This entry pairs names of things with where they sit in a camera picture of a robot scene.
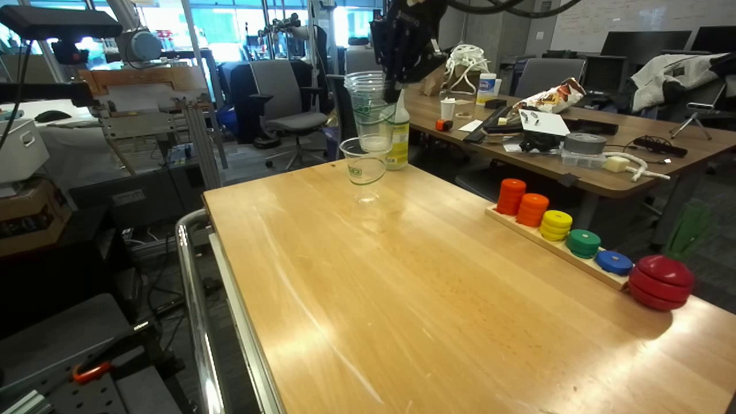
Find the large red disc stack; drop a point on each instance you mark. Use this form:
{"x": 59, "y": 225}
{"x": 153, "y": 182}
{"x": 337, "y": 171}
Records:
{"x": 662, "y": 281}

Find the grey tape roll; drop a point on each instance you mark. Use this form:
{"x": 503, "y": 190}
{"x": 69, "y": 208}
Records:
{"x": 585, "y": 142}

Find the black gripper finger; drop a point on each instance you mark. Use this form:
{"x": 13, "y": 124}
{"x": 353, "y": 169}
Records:
{"x": 391, "y": 85}

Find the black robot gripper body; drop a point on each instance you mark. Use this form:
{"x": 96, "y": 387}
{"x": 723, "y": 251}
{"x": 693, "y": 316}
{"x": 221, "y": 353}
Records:
{"x": 405, "y": 35}

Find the green plastic object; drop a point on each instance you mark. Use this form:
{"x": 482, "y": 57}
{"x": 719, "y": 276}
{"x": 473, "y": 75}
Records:
{"x": 689, "y": 227}

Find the yellow disc stack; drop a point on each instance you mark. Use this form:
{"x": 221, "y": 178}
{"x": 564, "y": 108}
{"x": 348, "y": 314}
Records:
{"x": 556, "y": 223}

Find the grey round lamp head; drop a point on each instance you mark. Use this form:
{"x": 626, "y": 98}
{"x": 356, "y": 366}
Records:
{"x": 141, "y": 43}

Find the grey chair backrest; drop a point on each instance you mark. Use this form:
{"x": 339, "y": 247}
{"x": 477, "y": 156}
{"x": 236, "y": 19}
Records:
{"x": 541, "y": 74}

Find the white paper sheet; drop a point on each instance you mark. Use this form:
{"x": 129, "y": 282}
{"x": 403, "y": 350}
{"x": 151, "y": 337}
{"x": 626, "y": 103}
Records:
{"x": 543, "y": 121}

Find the orange disc stack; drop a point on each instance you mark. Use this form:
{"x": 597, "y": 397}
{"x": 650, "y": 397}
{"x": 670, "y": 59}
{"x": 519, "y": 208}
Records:
{"x": 533, "y": 210}

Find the black computer monitor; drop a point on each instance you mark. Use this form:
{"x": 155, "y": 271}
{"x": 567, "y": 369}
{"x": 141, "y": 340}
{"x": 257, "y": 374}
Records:
{"x": 715, "y": 36}
{"x": 648, "y": 42}

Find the wooden disc base board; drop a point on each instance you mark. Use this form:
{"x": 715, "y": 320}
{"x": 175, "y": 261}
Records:
{"x": 571, "y": 257}

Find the white jar blue label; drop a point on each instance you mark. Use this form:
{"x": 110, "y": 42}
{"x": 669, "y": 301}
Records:
{"x": 488, "y": 89}

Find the black remote control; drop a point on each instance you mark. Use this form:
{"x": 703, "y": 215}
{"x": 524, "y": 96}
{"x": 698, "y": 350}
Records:
{"x": 658, "y": 146}

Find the black shelf board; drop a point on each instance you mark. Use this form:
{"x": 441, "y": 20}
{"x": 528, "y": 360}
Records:
{"x": 61, "y": 19}

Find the white jacket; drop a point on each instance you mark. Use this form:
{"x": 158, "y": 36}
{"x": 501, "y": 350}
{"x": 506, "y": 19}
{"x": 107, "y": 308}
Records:
{"x": 675, "y": 72}

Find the brown cardboard box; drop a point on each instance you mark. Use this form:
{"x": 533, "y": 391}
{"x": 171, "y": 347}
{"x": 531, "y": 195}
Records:
{"x": 30, "y": 215}

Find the printed snack bag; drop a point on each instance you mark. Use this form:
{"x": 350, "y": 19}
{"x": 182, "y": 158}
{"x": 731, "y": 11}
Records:
{"x": 556, "y": 96}

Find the red-orange disc stack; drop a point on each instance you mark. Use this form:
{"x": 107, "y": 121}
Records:
{"x": 511, "y": 195}

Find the green disc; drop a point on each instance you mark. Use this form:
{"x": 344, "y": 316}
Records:
{"x": 583, "y": 241}

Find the brown wooden background desk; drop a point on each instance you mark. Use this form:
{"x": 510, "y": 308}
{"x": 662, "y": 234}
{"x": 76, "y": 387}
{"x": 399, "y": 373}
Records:
{"x": 606, "y": 182}

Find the grey metal base plate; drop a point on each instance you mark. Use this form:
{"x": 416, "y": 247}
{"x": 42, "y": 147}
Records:
{"x": 69, "y": 360}

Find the small orange object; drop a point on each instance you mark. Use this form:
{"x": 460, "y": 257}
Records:
{"x": 442, "y": 124}

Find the grey office chair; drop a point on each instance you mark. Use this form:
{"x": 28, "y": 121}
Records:
{"x": 287, "y": 103}

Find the white spray bottle yellow liquid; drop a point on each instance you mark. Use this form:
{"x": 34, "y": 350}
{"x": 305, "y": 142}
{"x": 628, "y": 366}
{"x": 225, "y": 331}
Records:
{"x": 402, "y": 146}

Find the small white cup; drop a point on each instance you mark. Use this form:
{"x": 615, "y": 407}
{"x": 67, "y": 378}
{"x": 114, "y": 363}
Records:
{"x": 447, "y": 108}

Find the blue disc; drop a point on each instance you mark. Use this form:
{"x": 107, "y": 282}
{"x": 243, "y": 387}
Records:
{"x": 613, "y": 261}

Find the white machine housing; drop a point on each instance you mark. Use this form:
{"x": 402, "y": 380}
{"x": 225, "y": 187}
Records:
{"x": 20, "y": 149}

